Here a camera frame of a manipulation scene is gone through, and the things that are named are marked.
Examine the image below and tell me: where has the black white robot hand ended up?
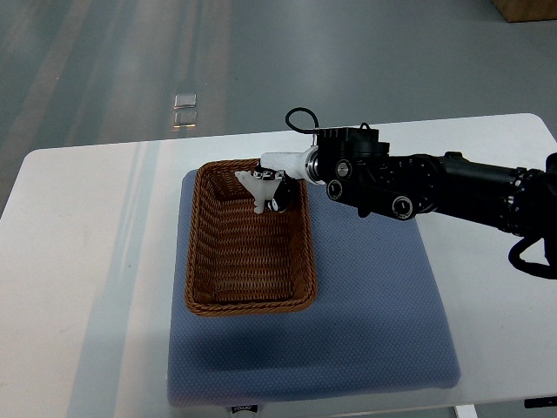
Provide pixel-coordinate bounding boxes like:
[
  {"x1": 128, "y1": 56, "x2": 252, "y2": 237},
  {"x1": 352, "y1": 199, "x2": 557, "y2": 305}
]
[{"x1": 253, "y1": 152, "x2": 306, "y2": 212}]

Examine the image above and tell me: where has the white toy bear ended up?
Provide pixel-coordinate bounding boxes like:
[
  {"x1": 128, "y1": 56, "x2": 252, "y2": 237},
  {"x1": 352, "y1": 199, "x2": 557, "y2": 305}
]
[{"x1": 234, "y1": 171, "x2": 281, "y2": 214}]

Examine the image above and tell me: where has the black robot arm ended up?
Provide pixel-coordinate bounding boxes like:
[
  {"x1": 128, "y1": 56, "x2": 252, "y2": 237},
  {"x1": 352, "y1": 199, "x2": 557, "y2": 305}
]
[{"x1": 308, "y1": 124, "x2": 556, "y2": 280}]

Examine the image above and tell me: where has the brown wicker basket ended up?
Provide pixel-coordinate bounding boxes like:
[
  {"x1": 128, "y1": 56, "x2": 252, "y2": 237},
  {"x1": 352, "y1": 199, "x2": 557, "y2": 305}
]
[{"x1": 182, "y1": 159, "x2": 318, "y2": 317}]

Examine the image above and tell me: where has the lower floor socket plate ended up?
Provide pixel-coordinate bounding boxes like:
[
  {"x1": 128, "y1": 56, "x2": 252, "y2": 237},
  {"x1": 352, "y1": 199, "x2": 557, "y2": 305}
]
[{"x1": 173, "y1": 111, "x2": 198, "y2": 129}]

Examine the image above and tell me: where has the floor socket plate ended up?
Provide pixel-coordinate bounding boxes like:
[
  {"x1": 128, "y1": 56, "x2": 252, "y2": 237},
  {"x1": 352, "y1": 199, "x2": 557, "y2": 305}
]
[
  {"x1": 174, "y1": 93, "x2": 197, "y2": 109},
  {"x1": 173, "y1": 111, "x2": 198, "y2": 129}
]

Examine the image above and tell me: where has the upper floor socket plate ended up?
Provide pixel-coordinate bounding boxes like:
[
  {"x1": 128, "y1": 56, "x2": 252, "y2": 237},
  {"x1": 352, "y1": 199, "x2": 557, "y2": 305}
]
[{"x1": 174, "y1": 93, "x2": 197, "y2": 109}]

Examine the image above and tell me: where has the blue padded mat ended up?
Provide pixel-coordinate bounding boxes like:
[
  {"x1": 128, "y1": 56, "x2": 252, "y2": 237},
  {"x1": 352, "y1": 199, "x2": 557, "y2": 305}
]
[{"x1": 167, "y1": 172, "x2": 460, "y2": 407}]

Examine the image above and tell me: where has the brown cardboard box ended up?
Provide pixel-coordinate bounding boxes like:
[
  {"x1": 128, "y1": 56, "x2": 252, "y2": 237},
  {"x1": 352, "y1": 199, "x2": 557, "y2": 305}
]
[{"x1": 492, "y1": 0, "x2": 556, "y2": 23}]

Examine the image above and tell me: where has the black cable loop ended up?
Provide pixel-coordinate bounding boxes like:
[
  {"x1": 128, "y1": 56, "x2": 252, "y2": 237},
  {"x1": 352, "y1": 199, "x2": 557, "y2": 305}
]
[{"x1": 285, "y1": 107, "x2": 321, "y2": 135}]

